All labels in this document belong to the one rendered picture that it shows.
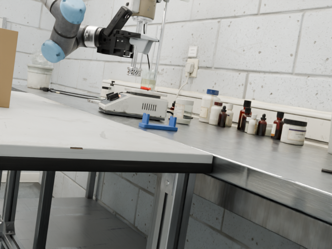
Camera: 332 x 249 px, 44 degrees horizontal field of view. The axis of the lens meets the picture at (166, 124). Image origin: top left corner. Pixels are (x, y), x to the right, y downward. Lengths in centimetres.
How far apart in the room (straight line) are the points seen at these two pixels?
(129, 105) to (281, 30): 66
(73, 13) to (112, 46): 17
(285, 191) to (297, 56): 95
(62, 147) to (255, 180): 30
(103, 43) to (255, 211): 86
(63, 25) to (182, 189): 73
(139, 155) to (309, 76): 94
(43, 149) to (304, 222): 40
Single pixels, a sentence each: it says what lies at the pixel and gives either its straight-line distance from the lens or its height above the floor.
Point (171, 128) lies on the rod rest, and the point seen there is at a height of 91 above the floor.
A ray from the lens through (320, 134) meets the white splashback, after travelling 138.
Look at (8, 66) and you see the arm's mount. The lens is 105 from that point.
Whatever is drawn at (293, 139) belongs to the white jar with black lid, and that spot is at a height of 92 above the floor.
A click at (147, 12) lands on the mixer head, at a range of 179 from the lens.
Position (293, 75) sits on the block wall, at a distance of 153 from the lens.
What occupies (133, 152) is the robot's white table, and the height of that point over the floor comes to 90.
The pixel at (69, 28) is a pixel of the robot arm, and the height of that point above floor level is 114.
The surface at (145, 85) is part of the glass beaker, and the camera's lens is 130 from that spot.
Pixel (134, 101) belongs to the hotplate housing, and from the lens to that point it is 127.
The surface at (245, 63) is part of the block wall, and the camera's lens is 170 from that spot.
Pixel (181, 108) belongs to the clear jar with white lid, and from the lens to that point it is 132.
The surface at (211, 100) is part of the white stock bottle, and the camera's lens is 156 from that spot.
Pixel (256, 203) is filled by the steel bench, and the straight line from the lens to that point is 73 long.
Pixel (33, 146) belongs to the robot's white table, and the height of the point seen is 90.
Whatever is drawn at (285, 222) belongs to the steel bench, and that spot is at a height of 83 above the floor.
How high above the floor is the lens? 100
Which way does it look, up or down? 5 degrees down
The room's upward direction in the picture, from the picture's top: 9 degrees clockwise
